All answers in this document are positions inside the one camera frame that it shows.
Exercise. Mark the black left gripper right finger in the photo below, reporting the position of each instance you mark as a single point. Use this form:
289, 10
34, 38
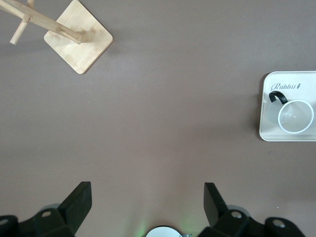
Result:
229, 224

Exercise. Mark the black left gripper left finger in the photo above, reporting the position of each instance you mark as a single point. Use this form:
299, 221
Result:
61, 219

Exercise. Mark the wooden cup rack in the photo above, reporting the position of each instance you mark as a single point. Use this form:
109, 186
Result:
81, 47

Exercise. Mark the white Rabbit print tray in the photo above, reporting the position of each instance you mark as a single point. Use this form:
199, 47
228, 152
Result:
274, 123

